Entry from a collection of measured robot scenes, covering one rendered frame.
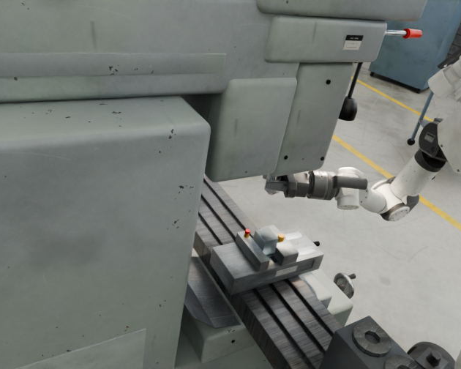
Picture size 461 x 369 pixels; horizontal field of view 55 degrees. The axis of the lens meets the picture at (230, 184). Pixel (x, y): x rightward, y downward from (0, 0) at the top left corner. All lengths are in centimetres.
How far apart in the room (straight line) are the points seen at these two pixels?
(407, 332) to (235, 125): 213
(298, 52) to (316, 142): 29
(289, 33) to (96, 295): 66
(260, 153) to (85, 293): 49
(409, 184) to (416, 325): 155
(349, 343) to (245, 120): 57
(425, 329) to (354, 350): 187
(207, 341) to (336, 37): 90
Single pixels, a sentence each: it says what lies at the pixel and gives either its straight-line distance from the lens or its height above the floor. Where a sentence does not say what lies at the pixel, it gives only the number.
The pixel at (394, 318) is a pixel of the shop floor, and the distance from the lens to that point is 292.
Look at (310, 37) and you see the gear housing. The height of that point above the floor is 169.
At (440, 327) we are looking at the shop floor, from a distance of 303.
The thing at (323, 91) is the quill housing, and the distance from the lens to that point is 111.
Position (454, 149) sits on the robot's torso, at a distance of 128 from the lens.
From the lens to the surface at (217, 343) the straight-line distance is 140.
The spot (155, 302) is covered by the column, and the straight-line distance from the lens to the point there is 103.
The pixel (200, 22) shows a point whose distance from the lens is 86.
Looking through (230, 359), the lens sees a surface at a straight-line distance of 154.
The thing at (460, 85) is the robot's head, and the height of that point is 161.
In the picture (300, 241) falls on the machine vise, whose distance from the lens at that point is 153.
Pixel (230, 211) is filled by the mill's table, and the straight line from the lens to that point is 172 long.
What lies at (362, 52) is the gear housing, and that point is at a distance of 112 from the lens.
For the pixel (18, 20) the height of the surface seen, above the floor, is 170.
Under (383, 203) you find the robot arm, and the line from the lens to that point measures 153.
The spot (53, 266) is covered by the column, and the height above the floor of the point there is 130.
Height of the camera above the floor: 189
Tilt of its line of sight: 32 degrees down
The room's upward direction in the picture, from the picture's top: 11 degrees clockwise
